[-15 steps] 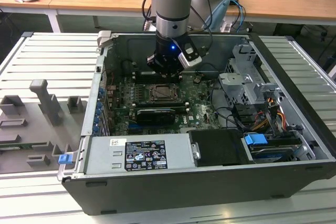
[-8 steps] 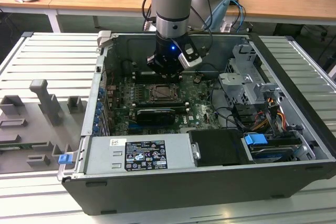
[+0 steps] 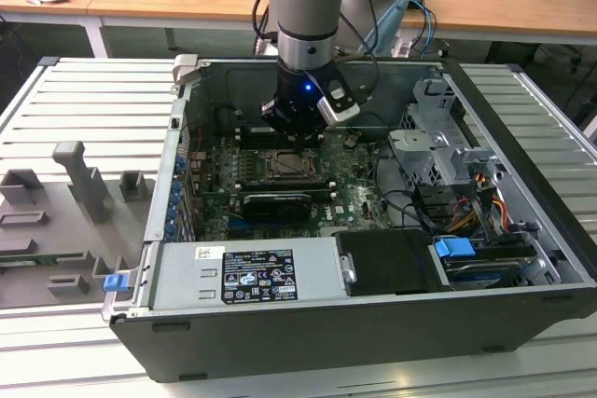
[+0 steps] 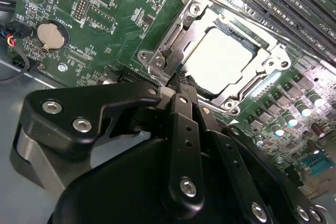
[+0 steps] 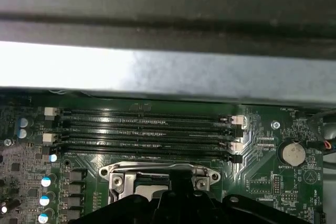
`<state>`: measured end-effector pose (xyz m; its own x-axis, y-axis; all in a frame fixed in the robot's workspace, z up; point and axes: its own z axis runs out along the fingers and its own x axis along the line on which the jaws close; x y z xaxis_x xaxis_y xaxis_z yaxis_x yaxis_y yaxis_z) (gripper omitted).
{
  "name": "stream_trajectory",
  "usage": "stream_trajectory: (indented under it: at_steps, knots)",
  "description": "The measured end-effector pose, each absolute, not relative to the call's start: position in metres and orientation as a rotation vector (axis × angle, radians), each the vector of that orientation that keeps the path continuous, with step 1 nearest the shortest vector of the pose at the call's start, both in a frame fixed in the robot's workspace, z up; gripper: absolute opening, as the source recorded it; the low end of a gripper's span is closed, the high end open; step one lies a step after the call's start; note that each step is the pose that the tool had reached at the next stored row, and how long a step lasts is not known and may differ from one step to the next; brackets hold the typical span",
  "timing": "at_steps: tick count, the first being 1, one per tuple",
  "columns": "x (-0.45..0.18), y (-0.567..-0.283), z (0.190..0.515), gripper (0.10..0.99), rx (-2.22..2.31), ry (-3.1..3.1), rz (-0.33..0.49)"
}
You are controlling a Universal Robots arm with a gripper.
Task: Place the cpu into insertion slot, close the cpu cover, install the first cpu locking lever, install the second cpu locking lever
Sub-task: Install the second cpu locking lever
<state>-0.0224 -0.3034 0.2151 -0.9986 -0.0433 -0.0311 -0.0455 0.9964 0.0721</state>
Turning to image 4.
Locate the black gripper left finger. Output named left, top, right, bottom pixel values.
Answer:
left=9, top=70, right=207, bottom=221

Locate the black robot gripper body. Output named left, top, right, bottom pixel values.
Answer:
left=46, top=137, right=246, bottom=224

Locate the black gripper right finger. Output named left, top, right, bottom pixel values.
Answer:
left=185, top=72, right=330, bottom=224

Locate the silver green CPU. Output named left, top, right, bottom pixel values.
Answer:
left=183, top=26, right=263, bottom=96

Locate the metal socket cover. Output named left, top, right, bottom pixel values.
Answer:
left=157, top=3, right=279, bottom=104

